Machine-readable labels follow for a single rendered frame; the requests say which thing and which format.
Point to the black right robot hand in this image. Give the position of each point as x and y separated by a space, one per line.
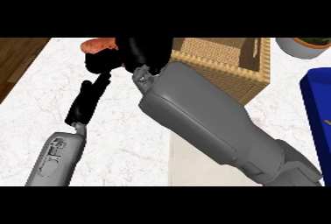
143 52

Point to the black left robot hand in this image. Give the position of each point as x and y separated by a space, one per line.
85 102

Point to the orange sweet potato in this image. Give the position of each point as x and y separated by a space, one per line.
96 45

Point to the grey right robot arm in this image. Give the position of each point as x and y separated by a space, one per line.
206 116

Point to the square wicker basket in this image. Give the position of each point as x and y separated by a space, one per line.
214 55

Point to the beige placemat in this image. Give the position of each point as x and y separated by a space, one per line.
193 166

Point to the grey round plant pot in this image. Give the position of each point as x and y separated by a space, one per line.
297 51

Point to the green potted plant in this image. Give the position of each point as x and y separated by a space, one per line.
319 41

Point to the blue rectangular board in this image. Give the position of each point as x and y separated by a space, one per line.
317 110

